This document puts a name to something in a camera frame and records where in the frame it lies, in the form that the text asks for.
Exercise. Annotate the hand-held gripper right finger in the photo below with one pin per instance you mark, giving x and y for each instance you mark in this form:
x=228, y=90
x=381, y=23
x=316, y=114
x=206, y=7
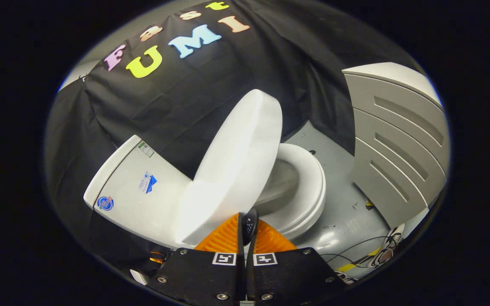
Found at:
x=292, y=276

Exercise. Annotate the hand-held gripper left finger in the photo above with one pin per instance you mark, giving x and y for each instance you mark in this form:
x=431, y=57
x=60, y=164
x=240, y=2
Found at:
x=198, y=276

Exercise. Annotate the white toilet lid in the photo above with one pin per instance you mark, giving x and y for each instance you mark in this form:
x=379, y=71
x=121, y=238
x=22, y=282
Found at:
x=236, y=170

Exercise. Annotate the white ceramic toilet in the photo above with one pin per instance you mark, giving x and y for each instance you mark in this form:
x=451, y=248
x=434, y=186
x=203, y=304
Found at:
x=143, y=204

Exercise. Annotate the small white device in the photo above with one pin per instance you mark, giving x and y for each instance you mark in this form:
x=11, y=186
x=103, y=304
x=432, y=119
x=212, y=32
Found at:
x=139, y=277

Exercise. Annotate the white and black shoe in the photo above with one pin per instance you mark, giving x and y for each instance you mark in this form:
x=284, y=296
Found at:
x=386, y=250

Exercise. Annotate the grey white slatted cabinet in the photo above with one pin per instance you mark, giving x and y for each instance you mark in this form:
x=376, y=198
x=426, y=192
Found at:
x=398, y=136

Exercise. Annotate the black backdrop cloth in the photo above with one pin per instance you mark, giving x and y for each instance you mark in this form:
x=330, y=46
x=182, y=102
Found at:
x=211, y=89

